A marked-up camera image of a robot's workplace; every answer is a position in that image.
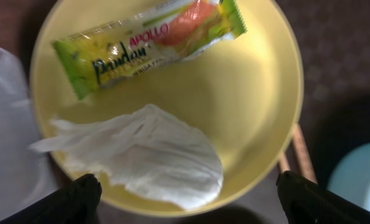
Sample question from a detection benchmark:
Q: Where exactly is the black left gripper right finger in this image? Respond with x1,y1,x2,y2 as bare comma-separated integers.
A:
276,170,370,224

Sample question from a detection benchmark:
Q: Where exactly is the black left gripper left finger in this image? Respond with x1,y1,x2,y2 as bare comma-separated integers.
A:
0,174,102,224

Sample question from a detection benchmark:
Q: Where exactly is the white tissue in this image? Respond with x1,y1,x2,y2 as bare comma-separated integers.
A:
30,104,224,210

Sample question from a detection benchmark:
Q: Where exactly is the green snack wrapper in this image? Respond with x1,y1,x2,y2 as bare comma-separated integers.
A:
52,0,247,100

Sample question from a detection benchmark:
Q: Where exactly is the clear plastic waste bin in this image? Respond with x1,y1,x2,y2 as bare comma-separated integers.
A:
0,48,58,220

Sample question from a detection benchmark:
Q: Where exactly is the left wooden chopstick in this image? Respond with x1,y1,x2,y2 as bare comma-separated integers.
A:
278,152,291,173

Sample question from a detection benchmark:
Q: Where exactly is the wooden chopstick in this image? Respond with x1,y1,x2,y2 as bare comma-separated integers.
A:
278,152,291,173
292,124,318,184

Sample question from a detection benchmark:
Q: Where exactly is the light blue bowl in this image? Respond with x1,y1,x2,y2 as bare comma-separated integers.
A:
327,143,370,212

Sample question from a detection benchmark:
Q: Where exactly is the right wooden chopstick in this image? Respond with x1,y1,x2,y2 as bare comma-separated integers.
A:
292,124,318,184

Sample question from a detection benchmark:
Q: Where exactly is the yellow plate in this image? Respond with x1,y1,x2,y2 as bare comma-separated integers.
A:
30,0,303,213

